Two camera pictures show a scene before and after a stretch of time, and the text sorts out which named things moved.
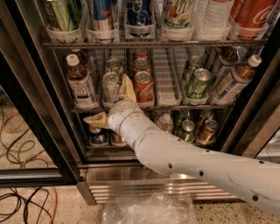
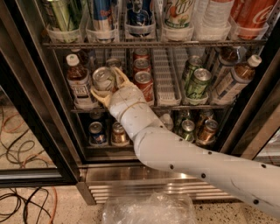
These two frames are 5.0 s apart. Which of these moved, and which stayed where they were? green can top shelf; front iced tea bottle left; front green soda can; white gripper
Moved: white gripper
Stayed: green can top shelf; front iced tea bottle left; front green soda can
